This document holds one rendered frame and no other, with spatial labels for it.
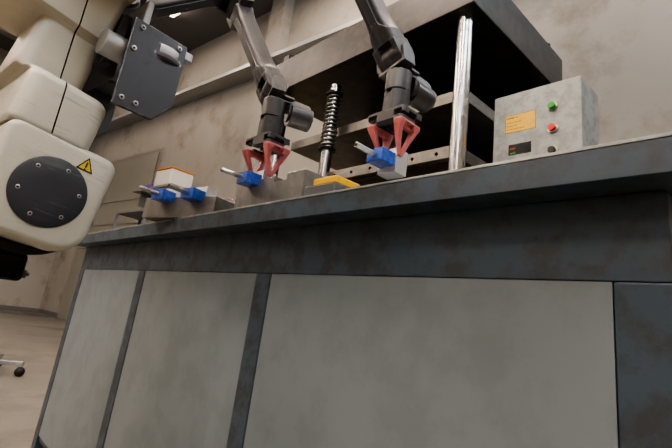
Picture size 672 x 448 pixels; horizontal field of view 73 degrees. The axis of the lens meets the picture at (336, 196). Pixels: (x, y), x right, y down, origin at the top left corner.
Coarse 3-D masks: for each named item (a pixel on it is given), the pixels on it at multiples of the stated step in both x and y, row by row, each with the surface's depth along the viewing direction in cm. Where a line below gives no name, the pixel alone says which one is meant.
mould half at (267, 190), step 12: (264, 180) 102; (288, 180) 95; (300, 180) 92; (312, 180) 93; (240, 192) 109; (252, 192) 105; (264, 192) 101; (276, 192) 97; (288, 192) 94; (300, 192) 91; (240, 204) 107; (252, 204) 103
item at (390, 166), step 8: (360, 144) 88; (368, 152) 90; (376, 152) 92; (384, 152) 91; (392, 152) 92; (368, 160) 93; (376, 160) 91; (384, 160) 91; (392, 160) 92; (400, 160) 93; (384, 168) 94; (392, 168) 93; (400, 168) 93; (384, 176) 96; (392, 176) 95; (400, 176) 94
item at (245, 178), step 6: (222, 168) 100; (234, 174) 102; (240, 174) 103; (246, 174) 102; (252, 174) 103; (258, 174) 104; (264, 174) 105; (240, 180) 104; (246, 180) 102; (252, 180) 103; (258, 180) 104; (246, 186) 106; (252, 186) 105
